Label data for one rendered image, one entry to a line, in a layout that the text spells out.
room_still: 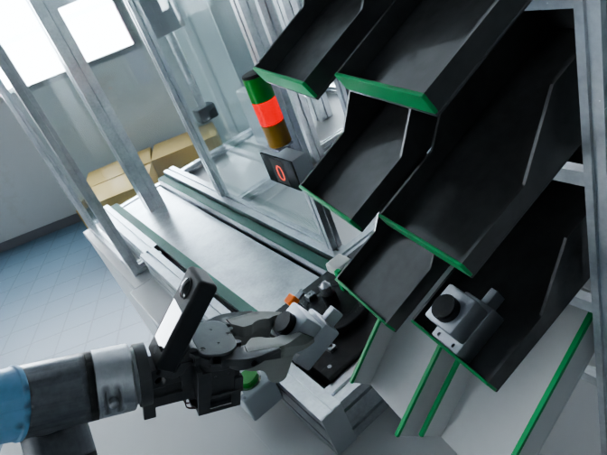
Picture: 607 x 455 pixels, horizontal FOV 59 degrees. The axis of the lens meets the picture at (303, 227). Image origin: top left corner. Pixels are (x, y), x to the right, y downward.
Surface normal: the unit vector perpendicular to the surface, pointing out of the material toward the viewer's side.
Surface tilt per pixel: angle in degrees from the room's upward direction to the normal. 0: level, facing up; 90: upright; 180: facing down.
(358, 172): 25
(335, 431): 90
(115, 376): 53
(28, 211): 90
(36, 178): 90
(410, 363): 45
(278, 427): 0
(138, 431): 0
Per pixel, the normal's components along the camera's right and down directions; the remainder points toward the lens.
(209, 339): 0.05, -0.93
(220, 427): -0.32, -0.80
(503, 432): -0.82, -0.22
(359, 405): 0.58, 0.27
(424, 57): -0.65, -0.51
